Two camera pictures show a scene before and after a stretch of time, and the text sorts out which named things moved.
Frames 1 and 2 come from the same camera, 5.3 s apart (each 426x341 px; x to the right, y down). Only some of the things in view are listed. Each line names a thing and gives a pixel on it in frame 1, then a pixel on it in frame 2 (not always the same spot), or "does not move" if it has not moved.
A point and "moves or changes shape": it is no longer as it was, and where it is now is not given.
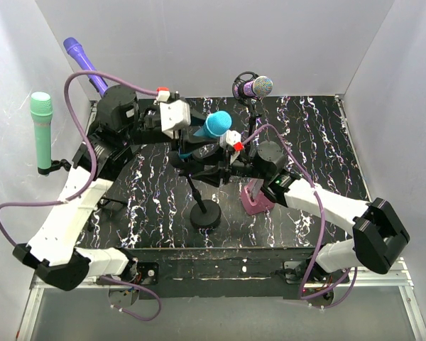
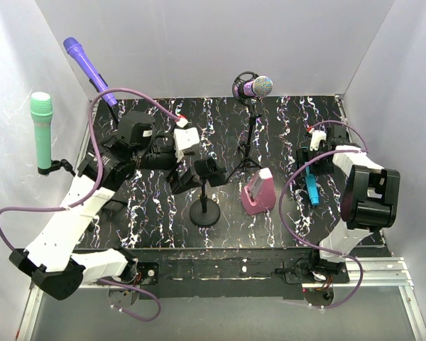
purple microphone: x=74 y=47 does not move
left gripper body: x=183 y=141 -> x=191 y=169
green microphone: x=41 y=112 does not move
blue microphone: x=217 y=123 moves or changes shape
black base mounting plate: x=275 y=272 does not move
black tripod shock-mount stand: x=238 y=93 does not move
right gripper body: x=236 y=168 -> x=322 y=166
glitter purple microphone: x=261 y=86 does not move
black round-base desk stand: x=204 y=213 moves or changes shape
